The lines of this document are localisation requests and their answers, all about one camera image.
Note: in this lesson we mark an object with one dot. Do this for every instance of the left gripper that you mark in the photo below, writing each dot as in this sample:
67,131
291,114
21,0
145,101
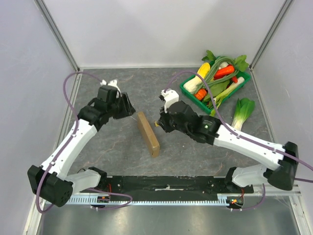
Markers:
128,109

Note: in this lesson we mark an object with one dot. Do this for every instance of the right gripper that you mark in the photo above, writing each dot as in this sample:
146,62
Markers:
163,120

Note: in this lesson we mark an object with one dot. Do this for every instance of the brown cardboard express box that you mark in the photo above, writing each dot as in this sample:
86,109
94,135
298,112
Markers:
148,135

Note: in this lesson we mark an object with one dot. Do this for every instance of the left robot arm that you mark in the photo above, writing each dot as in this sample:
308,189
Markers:
51,181

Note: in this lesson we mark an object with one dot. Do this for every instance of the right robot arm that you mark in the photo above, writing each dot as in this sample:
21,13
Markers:
277,164

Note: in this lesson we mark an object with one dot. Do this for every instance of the yellow napa cabbage toy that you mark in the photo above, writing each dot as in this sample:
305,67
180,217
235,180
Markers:
193,83

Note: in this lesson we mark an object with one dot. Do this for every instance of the small orange pumpkin toy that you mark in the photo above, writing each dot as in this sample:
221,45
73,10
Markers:
201,94

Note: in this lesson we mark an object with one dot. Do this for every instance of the white green leek toy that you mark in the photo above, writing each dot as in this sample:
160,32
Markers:
230,88

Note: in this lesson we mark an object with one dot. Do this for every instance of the green leafy vegetable toy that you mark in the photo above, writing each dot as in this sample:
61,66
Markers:
216,90

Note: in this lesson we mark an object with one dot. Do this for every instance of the green long beans toy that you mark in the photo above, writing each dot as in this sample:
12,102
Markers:
215,67

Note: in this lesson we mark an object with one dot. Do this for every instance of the bok choy toy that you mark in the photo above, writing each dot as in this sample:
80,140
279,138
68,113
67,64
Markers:
243,110

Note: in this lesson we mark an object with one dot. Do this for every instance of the orange carrot toy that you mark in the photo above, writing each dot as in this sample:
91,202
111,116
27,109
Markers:
224,72

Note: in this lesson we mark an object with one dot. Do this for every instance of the green plastic tray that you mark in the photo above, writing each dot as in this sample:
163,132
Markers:
240,64

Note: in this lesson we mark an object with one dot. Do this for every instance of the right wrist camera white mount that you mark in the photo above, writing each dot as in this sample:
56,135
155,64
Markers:
169,97

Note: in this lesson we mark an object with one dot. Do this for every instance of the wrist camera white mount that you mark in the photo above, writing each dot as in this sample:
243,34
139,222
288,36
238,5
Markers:
112,83
169,97

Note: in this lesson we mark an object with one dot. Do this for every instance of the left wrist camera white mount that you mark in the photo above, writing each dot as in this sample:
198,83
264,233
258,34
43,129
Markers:
112,83

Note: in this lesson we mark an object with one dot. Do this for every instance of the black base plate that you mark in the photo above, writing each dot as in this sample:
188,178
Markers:
170,187

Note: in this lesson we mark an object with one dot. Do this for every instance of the grey slotted cable duct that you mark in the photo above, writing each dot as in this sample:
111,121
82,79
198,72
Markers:
95,199

